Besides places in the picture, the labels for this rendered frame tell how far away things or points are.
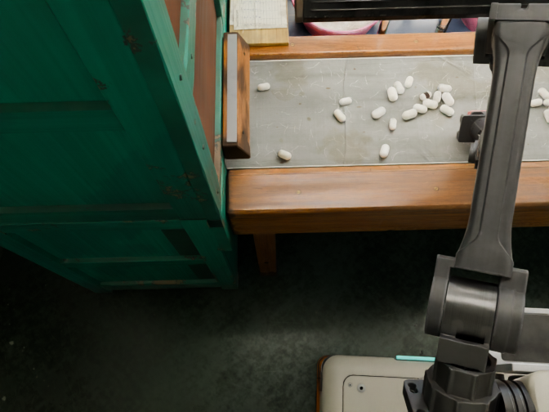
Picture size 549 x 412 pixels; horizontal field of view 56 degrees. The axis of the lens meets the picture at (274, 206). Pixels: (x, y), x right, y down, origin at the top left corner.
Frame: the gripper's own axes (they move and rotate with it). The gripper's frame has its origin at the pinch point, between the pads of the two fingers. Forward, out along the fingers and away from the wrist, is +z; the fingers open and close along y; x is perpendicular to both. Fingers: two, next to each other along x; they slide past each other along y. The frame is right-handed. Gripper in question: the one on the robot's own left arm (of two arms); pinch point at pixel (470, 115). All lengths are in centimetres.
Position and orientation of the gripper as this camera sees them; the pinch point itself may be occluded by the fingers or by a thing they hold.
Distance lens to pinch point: 135.2
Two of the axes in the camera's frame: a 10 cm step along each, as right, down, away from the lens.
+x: 0.1, 8.7, 5.0
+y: -10.0, 0.0, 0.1
